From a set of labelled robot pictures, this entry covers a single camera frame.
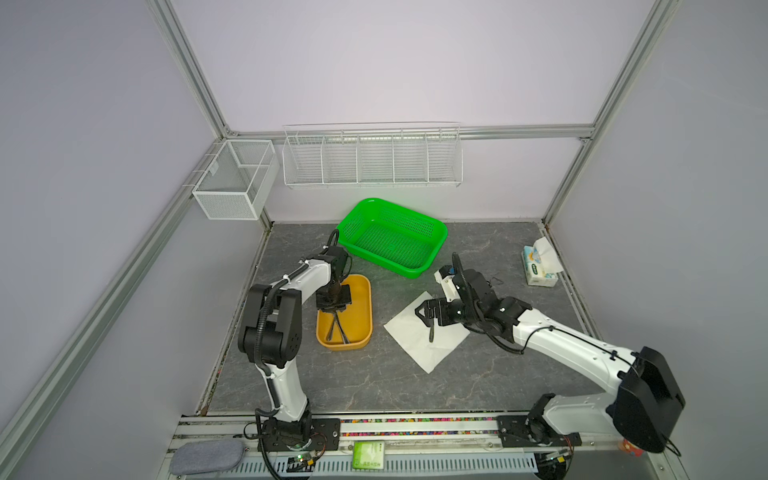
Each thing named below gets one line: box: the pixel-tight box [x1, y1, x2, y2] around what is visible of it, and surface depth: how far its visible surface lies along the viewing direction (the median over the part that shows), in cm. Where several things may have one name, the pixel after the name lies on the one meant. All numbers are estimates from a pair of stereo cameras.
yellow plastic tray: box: [316, 274, 373, 351], surface depth 93 cm
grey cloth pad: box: [169, 439, 246, 476], surface depth 71 cm
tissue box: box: [523, 236, 564, 287], surface depth 103 cm
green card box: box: [352, 441, 385, 470], surface depth 71 cm
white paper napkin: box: [383, 291, 471, 374], surface depth 91 cm
